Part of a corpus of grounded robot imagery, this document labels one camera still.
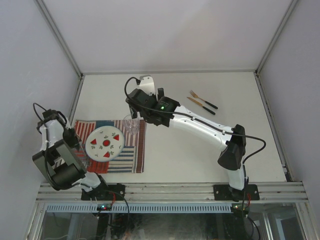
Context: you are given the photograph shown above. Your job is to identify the gold knife green handle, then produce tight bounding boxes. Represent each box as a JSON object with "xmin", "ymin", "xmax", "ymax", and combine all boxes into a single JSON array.
[{"xmin": 187, "ymin": 97, "xmax": 216, "ymax": 115}]

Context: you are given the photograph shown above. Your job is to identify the gold fork green handle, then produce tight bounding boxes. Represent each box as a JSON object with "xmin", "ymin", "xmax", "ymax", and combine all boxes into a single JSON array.
[{"xmin": 189, "ymin": 90, "xmax": 219, "ymax": 110}]

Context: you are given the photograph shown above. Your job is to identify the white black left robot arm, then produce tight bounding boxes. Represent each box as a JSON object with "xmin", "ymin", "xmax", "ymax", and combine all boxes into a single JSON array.
[{"xmin": 32, "ymin": 109, "xmax": 146, "ymax": 200}]

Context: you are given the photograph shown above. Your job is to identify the clear drinking glass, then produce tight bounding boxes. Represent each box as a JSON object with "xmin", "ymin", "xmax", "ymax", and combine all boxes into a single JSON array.
[{"xmin": 123, "ymin": 114, "xmax": 140, "ymax": 135}]

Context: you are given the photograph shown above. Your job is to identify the aluminium front rail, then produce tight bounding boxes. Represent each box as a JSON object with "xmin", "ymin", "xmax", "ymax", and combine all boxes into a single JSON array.
[{"xmin": 36, "ymin": 182, "xmax": 308, "ymax": 203}]

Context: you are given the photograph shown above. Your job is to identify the white watermelon pattern plate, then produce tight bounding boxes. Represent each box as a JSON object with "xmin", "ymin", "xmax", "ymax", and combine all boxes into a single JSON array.
[{"xmin": 85, "ymin": 126, "xmax": 125, "ymax": 163}]

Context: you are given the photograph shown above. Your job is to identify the striped patchwork placemat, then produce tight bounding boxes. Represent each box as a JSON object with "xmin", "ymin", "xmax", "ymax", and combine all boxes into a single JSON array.
[{"xmin": 74, "ymin": 120, "xmax": 146, "ymax": 174}]

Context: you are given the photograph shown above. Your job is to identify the grey slotted cable duct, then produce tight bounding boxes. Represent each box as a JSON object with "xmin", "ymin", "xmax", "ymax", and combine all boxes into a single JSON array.
[{"xmin": 45, "ymin": 202, "xmax": 232, "ymax": 214}]

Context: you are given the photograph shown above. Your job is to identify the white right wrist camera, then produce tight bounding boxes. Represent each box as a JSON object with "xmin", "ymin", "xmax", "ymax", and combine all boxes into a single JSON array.
[{"xmin": 138, "ymin": 75, "xmax": 155, "ymax": 96}]

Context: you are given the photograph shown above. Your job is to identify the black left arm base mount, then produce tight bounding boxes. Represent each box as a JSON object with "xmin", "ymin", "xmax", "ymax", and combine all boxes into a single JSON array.
[{"xmin": 81, "ymin": 183, "xmax": 126, "ymax": 201}]

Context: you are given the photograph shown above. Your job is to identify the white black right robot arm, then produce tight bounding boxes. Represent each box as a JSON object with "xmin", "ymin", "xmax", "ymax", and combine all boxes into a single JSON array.
[{"xmin": 125, "ymin": 95, "xmax": 248, "ymax": 200}]

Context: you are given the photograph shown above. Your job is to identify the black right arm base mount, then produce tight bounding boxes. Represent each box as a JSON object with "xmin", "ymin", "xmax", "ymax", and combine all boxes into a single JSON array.
[{"xmin": 213, "ymin": 184, "xmax": 260, "ymax": 202}]

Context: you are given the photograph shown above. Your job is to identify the black right camera cable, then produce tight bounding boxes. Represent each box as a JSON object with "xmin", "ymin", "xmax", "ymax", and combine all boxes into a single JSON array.
[{"xmin": 124, "ymin": 76, "xmax": 267, "ymax": 208}]

